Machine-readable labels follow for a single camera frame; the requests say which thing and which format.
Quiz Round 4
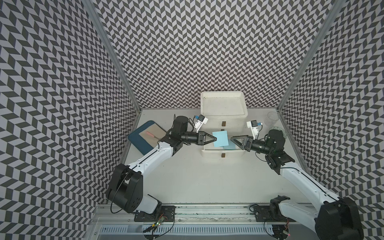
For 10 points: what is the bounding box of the clear drinking glass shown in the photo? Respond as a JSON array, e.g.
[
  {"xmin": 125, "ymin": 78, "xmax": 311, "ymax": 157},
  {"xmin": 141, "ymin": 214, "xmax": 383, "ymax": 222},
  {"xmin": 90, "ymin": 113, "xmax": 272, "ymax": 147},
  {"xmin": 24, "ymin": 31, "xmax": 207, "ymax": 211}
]
[{"xmin": 264, "ymin": 112, "xmax": 279, "ymax": 128}]

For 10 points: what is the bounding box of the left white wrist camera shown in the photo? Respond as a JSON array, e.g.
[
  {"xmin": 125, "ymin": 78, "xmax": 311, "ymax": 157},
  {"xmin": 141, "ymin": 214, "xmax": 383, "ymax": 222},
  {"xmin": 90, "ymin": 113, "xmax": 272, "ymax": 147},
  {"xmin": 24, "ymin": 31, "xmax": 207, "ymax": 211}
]
[{"xmin": 194, "ymin": 115, "xmax": 208, "ymax": 133}]

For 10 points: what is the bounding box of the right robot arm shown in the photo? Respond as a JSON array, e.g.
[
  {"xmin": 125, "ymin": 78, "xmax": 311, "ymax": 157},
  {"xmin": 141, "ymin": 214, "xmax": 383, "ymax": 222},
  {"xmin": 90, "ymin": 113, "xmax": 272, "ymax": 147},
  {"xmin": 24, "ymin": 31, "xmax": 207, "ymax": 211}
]
[{"xmin": 231, "ymin": 129, "xmax": 364, "ymax": 240}]

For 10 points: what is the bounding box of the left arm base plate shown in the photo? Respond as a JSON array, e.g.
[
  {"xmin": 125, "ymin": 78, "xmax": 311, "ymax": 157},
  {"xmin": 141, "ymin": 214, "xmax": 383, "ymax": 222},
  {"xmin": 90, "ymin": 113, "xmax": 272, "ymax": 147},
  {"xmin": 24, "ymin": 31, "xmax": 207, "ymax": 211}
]
[{"xmin": 134, "ymin": 206, "xmax": 176, "ymax": 223}]

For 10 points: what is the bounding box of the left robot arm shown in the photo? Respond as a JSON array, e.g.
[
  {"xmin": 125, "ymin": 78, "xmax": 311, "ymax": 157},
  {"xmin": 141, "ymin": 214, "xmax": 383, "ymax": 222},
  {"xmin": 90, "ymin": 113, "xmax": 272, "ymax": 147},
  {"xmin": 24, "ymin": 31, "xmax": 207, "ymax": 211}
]
[{"xmin": 106, "ymin": 115, "xmax": 217, "ymax": 217}]

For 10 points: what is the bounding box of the white three-drawer plastic cabinet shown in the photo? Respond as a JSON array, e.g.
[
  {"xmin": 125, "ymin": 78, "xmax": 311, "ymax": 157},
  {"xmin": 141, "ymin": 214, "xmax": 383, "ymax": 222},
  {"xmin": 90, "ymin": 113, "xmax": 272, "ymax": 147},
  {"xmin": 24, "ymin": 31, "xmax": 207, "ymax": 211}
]
[{"xmin": 201, "ymin": 91, "xmax": 248, "ymax": 136}]

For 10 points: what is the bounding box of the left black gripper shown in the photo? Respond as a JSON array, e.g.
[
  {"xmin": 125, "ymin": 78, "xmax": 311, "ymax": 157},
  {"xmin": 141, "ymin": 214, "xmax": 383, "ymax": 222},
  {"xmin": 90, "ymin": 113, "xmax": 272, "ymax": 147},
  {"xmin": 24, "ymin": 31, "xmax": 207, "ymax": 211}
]
[{"xmin": 181, "ymin": 131, "xmax": 217, "ymax": 146}]

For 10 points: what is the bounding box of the aluminium front rail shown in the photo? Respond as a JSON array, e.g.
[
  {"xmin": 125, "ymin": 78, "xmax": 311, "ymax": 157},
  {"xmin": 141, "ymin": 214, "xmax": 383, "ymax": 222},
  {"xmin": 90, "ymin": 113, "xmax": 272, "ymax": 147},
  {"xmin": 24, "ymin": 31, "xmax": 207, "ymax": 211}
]
[{"xmin": 89, "ymin": 203, "xmax": 343, "ymax": 226}]

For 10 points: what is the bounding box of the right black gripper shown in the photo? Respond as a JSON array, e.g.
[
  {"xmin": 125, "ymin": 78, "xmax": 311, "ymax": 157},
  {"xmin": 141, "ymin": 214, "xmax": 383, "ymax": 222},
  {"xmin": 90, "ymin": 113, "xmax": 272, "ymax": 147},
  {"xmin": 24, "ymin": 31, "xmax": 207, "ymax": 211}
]
[{"xmin": 230, "ymin": 134, "xmax": 273, "ymax": 155}]

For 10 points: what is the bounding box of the pink-handled spoon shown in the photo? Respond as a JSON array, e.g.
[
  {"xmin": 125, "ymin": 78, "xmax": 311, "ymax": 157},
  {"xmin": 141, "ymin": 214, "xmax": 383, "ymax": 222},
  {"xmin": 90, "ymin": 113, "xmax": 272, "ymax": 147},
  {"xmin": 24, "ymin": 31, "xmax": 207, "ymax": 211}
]
[{"xmin": 146, "ymin": 131, "xmax": 160, "ymax": 140}]

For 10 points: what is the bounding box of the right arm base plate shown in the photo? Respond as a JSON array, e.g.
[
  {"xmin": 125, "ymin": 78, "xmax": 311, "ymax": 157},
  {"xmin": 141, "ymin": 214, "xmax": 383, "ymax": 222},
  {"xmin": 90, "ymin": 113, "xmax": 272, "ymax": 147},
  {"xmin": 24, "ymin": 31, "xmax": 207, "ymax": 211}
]
[{"xmin": 249, "ymin": 204, "xmax": 296, "ymax": 223}]

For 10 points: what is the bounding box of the dark blue tray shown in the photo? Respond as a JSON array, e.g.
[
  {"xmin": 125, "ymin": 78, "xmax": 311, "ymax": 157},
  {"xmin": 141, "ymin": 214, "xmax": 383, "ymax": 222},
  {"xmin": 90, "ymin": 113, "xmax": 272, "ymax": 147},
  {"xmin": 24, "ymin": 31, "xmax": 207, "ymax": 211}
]
[{"xmin": 128, "ymin": 121, "xmax": 159, "ymax": 155}]

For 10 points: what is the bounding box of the blue sticky note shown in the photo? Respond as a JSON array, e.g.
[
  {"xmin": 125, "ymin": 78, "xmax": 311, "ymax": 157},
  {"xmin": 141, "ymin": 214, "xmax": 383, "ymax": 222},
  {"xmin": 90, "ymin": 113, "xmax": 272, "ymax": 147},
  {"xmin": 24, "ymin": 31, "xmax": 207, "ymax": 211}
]
[
  {"xmin": 223, "ymin": 141, "xmax": 239, "ymax": 150},
  {"xmin": 212, "ymin": 131, "xmax": 229, "ymax": 148}
]

